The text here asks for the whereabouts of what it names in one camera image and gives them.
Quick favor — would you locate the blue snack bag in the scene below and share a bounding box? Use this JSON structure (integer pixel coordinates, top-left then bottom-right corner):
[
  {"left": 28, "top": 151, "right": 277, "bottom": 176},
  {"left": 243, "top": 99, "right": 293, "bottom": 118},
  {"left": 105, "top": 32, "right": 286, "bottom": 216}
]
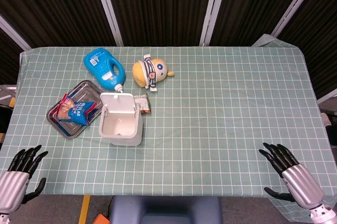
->
[{"left": 57, "top": 101, "right": 97, "bottom": 125}]

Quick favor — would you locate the green checkered tablecloth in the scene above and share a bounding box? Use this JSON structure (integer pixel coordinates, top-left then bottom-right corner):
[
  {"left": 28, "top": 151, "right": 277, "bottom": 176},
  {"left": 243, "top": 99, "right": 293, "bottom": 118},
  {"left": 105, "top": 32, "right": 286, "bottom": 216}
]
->
[{"left": 0, "top": 34, "right": 337, "bottom": 224}]

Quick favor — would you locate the stainless steel tray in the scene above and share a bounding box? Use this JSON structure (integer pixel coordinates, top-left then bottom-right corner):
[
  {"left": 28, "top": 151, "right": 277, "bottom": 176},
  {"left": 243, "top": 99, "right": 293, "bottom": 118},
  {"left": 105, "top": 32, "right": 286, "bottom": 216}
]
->
[{"left": 46, "top": 80, "right": 105, "bottom": 139}]

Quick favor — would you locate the blue detergent bottle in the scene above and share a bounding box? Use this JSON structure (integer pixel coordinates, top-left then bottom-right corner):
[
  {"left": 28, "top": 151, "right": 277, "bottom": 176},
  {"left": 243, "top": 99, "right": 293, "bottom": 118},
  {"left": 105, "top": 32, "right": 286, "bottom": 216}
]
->
[{"left": 83, "top": 47, "right": 126, "bottom": 93}]

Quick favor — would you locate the yellow plush toy striped shirt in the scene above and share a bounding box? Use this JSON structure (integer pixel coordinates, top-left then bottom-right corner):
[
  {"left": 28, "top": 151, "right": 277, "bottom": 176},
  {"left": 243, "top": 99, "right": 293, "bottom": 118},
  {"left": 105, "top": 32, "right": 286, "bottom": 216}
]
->
[{"left": 132, "top": 53, "right": 175, "bottom": 93}]

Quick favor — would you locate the silver brown snack packet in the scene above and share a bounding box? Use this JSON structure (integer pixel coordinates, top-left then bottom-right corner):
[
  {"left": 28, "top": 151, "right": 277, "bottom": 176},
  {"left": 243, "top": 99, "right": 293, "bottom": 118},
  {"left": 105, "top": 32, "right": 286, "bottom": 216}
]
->
[{"left": 133, "top": 94, "right": 152, "bottom": 114}]

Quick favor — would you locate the red orange snack bag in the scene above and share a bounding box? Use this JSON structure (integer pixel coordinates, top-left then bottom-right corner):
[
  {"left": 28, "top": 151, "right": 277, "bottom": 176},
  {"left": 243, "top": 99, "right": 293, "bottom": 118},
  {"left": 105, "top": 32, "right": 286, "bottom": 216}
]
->
[{"left": 56, "top": 93, "right": 75, "bottom": 121}]

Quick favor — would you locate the orange box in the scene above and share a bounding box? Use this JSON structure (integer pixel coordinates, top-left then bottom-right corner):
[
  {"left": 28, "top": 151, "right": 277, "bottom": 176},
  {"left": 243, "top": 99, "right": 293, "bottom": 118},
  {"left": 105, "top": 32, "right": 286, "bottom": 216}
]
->
[{"left": 92, "top": 213, "right": 111, "bottom": 224}]

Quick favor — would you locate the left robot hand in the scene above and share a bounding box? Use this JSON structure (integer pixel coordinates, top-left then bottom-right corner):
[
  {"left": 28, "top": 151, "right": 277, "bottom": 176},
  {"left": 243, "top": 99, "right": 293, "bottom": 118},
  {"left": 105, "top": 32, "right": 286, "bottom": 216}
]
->
[{"left": 0, "top": 144, "right": 49, "bottom": 214}]

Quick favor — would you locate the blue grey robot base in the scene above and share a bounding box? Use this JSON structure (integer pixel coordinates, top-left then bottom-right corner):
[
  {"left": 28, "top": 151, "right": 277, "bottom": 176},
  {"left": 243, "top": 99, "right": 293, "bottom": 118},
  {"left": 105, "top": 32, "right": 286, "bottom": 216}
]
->
[{"left": 109, "top": 196, "right": 223, "bottom": 224}]

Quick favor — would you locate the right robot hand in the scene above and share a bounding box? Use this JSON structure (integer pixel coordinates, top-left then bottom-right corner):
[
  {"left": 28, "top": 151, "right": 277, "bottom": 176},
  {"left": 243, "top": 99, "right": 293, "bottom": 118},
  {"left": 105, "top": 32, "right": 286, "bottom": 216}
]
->
[{"left": 259, "top": 142, "right": 325, "bottom": 211}]

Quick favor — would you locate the white plastic bin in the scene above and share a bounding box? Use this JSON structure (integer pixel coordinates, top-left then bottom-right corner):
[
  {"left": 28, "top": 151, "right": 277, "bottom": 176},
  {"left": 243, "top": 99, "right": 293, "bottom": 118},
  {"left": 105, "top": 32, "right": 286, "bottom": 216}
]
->
[{"left": 98, "top": 92, "right": 144, "bottom": 147}]

